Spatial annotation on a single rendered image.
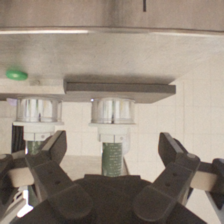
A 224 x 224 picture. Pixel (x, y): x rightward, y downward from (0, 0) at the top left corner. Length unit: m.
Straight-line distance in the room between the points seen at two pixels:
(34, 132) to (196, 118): 1.82
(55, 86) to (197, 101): 1.85
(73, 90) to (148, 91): 0.09
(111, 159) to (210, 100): 1.88
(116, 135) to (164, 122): 1.60
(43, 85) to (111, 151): 0.12
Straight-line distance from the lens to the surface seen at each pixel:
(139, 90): 0.19
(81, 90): 0.19
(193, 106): 1.94
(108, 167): 0.23
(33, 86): 0.20
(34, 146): 0.25
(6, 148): 0.49
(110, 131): 0.22
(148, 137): 1.78
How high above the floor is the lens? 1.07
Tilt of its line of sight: 3 degrees down
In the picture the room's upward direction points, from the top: 179 degrees counter-clockwise
